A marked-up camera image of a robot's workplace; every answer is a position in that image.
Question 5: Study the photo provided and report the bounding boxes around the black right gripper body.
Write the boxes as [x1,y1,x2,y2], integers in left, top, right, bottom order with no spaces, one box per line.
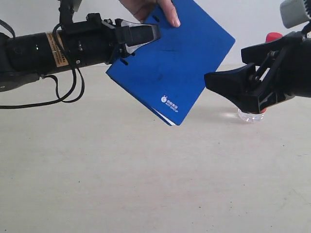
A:
[252,33,311,108]

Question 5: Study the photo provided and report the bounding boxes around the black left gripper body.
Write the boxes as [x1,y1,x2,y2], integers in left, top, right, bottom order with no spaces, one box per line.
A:
[101,18,131,64]

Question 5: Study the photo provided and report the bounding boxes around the clear water bottle red cap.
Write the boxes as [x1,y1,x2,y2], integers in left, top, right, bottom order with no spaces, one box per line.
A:
[238,32,283,123]

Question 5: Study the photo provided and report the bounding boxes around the blue ring binder notebook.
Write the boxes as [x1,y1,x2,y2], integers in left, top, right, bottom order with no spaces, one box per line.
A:
[107,0,235,125]

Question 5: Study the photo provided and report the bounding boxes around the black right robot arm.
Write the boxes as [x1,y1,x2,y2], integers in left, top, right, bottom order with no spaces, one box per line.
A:
[204,23,311,114]

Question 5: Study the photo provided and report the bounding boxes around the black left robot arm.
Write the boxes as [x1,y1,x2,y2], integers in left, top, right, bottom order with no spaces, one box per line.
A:
[0,13,161,92]

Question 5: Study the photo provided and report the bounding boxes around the person's open hand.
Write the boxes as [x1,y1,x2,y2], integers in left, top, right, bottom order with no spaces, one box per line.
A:
[119,0,181,28]

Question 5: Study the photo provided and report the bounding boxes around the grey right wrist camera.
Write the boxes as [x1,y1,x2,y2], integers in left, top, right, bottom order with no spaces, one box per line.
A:
[279,0,311,29]

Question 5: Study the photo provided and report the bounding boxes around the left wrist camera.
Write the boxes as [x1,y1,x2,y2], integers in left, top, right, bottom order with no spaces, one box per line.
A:
[58,0,82,31]

